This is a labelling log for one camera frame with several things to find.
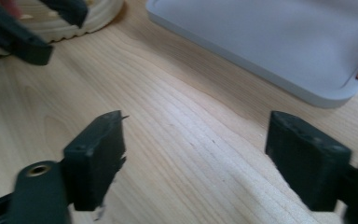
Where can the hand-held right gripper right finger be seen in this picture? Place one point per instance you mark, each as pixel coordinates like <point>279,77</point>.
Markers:
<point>307,161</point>

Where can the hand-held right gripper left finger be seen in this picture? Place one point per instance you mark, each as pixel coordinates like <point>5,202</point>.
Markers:
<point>96,161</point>

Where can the cream clog shoe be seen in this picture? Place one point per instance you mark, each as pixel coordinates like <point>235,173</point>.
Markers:
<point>99,15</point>

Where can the grey plastic tray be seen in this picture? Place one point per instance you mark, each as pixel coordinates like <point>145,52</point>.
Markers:
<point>261,37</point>

